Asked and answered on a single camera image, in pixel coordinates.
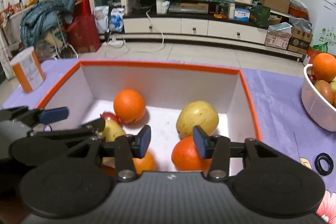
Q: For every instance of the red gift bag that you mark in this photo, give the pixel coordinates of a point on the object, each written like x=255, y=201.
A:
x=82, y=34

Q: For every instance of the red cherry tomato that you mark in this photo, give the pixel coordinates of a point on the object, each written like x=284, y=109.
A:
x=109, y=116

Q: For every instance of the white tv cabinet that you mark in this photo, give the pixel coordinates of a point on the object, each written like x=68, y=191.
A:
x=193, y=28

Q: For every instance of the orange fruit box front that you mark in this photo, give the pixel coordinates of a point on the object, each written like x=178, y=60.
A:
x=185, y=157

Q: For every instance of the yellow pear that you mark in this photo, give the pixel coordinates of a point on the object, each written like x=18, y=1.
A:
x=197, y=113

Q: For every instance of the white fruit bowl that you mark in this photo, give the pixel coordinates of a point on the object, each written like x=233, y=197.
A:
x=318, y=108

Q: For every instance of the orange cardboard box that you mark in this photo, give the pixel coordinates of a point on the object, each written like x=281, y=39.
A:
x=89, y=87

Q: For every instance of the yellow apple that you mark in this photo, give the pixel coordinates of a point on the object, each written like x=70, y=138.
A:
x=112, y=130

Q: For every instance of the white freezer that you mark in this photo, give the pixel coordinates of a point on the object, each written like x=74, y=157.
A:
x=322, y=17

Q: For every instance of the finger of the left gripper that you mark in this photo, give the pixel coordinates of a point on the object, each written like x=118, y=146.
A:
x=90, y=128
x=43, y=116

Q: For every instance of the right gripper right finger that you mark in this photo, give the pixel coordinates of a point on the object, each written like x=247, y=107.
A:
x=216, y=148

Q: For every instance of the small orange tomato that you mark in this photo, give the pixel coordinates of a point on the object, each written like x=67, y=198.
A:
x=147, y=163

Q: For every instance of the large orange in box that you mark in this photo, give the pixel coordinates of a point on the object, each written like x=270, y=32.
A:
x=129, y=106

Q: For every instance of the orange white canister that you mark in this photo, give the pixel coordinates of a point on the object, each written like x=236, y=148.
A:
x=27, y=69

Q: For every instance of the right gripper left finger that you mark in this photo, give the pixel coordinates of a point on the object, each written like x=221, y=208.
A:
x=128, y=147

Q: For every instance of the purple floral tablecloth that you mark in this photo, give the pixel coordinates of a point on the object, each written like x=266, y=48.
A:
x=185, y=197

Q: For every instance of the orange in bowl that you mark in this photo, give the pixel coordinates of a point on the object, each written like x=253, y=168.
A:
x=324, y=67

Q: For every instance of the blue jacket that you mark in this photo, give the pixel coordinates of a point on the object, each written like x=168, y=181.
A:
x=44, y=17

